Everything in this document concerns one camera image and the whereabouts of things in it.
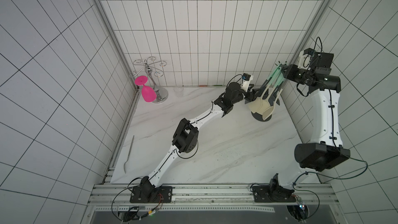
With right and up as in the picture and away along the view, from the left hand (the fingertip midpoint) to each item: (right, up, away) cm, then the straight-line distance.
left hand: (258, 90), depth 84 cm
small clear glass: (-49, +1, +28) cm, 56 cm away
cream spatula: (+5, -13, -1) cm, 14 cm away
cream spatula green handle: (0, -9, +3) cm, 9 cm away
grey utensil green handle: (+9, +2, -5) cm, 10 cm away
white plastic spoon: (-73, -36, +2) cm, 81 cm away
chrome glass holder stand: (-62, +14, +9) cm, 64 cm away
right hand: (+10, +10, -11) cm, 18 cm away
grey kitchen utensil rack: (+4, -8, +4) cm, 10 cm away
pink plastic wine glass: (-65, -1, +10) cm, 66 cm away
